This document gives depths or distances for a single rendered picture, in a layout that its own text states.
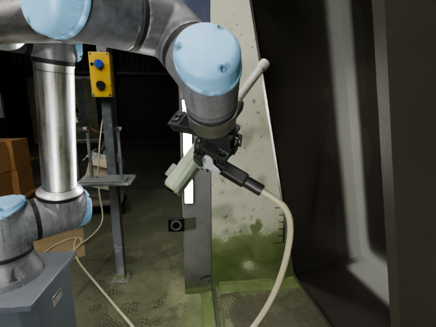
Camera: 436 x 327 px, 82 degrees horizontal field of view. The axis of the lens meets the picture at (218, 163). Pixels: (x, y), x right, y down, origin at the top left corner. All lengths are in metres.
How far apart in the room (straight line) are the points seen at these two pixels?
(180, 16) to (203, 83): 0.12
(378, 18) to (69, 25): 0.44
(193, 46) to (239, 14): 1.27
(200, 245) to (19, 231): 1.03
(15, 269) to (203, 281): 1.13
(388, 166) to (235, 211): 1.22
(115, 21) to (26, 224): 0.81
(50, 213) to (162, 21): 0.82
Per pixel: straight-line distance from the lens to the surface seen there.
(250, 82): 0.78
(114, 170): 1.82
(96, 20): 0.37
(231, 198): 1.61
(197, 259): 1.77
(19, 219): 1.05
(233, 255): 1.79
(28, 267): 1.11
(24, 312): 1.07
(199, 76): 0.34
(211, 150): 0.52
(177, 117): 0.57
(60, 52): 0.94
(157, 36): 0.41
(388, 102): 0.51
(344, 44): 1.20
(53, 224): 1.08
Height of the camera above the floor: 1.19
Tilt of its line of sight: 11 degrees down
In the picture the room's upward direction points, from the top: straight up
